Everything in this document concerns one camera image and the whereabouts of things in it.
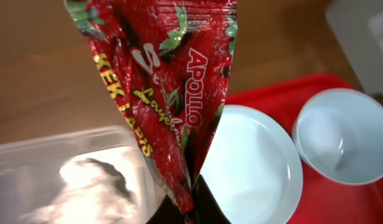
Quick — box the clear plastic waste bin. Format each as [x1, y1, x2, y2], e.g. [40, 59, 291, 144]
[0, 126, 164, 224]

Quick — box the light blue empty bowl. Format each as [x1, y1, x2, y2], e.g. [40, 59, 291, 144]
[292, 88, 383, 185]

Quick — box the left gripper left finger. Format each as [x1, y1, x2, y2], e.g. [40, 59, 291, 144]
[146, 196, 184, 224]

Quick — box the light blue plate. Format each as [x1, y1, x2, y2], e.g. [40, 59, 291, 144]
[201, 105, 303, 224]

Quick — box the red serving tray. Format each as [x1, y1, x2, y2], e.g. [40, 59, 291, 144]
[226, 73, 383, 223]

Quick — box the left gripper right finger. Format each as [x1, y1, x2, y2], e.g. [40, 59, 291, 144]
[192, 175, 230, 224]

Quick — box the red snack wrapper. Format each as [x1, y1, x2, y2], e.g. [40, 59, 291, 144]
[64, 0, 238, 223]

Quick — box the white napkin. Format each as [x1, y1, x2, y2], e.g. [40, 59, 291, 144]
[19, 147, 139, 224]

